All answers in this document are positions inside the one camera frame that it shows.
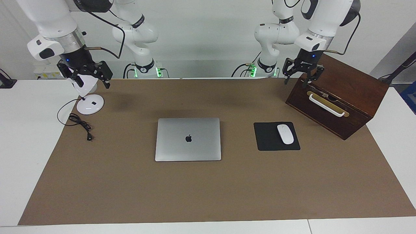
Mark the brown paper table mat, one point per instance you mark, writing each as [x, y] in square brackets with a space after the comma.
[195, 188]

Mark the black mouse pad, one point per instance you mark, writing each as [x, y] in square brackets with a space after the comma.
[266, 138]

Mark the silver grey laptop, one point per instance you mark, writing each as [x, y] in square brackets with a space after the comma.
[182, 149]

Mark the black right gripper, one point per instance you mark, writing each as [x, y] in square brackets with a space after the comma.
[78, 60]

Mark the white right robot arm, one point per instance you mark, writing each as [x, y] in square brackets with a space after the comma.
[48, 19]

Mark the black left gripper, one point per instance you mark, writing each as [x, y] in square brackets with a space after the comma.
[308, 58]

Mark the white desk lamp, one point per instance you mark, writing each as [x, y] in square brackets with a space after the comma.
[90, 104]

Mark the blue crate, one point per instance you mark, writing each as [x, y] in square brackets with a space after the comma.
[410, 97]

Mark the black table clamp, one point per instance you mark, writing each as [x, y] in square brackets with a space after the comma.
[6, 81]

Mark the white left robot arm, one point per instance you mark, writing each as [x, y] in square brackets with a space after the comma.
[279, 32]

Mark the dark brown wooden box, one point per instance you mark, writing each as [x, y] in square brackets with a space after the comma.
[351, 84]

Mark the white computer mouse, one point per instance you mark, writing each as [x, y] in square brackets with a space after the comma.
[285, 134]

